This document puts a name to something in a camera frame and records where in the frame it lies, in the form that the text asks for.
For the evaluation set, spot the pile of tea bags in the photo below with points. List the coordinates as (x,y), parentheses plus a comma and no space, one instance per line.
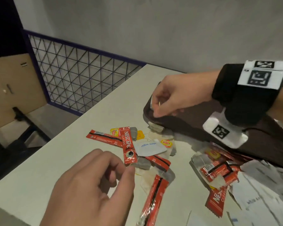
(155,127)

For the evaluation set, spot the light wooden cabinet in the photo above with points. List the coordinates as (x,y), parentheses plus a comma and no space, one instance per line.
(14,103)

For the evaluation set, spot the person's right hand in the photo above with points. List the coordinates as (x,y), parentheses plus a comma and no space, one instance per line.
(186,91)

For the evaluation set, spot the pile of white sugar packets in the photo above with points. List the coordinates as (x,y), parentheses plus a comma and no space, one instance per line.
(148,148)

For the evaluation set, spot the pile of red coffee sticks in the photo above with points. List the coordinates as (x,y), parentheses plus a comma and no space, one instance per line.
(128,145)

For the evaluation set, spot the person's left hand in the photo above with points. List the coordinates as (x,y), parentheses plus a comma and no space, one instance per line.
(89,190)

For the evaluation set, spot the white tea bag yellow tag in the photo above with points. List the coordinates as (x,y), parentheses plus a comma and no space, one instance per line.
(151,103)

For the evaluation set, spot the black side table frame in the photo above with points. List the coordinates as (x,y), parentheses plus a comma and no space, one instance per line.
(21,115)

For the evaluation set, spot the black right wrist band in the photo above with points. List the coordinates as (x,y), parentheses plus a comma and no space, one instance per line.
(226,87)

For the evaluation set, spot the dark brown tray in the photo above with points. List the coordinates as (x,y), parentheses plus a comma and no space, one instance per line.
(191,124)

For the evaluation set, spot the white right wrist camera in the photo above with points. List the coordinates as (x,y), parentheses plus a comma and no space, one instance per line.
(235,138)

